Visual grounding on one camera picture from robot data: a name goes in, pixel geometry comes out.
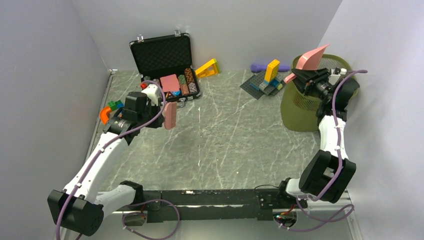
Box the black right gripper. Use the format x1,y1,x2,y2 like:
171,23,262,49
289,68,333,103

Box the aluminium frame rail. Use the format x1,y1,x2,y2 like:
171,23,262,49
54,69,118,240

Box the pink playing card deck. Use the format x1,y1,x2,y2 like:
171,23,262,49
159,74,180,92

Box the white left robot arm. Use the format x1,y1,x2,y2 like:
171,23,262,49
47,89,176,240

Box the orange horseshoe toy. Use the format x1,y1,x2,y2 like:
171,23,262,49
99,106,117,125

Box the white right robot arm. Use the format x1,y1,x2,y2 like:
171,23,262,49
275,68,360,208

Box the black poker chip case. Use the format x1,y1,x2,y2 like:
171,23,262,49
129,30,202,102

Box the yellow triangular toy block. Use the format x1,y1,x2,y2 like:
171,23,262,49
195,58,221,78

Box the green and blue toy bricks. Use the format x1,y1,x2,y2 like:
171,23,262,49
107,100,124,112

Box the yellow orange brick tower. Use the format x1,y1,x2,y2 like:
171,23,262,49
263,59,280,85

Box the grey brick baseplate model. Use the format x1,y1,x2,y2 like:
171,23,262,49
240,72,286,100

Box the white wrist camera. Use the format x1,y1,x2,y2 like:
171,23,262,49
328,67,348,86
141,83,161,106

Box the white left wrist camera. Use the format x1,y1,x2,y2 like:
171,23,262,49
141,83,161,106

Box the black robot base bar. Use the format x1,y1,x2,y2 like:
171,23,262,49
119,188,296,223

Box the pink hand brush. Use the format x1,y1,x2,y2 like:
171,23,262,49
163,102,177,130

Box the pink dustpan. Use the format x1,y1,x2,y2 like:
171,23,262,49
290,44,330,70

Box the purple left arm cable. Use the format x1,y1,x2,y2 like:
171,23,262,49
54,80,167,240

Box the purple cylinder toy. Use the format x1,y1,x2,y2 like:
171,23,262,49
250,63,291,73

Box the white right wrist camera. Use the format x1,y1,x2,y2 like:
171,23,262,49
328,67,348,86

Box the olive green waste basket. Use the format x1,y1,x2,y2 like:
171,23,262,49
280,54,360,133

